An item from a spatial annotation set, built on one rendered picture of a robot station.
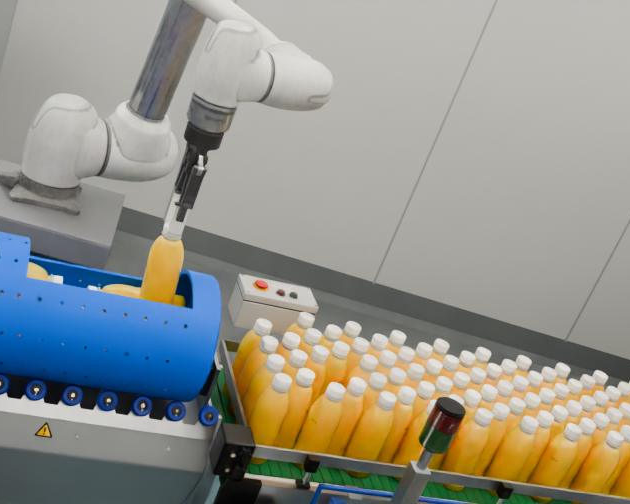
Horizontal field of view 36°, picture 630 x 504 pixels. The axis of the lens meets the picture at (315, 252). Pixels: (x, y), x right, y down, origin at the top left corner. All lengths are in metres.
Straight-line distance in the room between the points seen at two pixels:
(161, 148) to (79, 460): 0.88
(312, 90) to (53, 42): 2.96
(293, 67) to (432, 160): 3.08
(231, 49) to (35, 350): 0.70
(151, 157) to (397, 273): 2.76
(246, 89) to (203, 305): 0.47
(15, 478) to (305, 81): 1.05
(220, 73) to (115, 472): 0.91
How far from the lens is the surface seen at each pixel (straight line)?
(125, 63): 4.79
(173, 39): 2.49
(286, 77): 1.93
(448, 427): 1.99
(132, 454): 2.20
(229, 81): 1.88
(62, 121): 2.55
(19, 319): 1.99
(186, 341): 2.04
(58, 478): 2.26
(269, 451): 2.15
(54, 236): 2.51
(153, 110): 2.58
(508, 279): 5.35
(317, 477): 2.26
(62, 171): 2.59
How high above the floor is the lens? 2.18
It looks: 23 degrees down
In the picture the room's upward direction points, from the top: 22 degrees clockwise
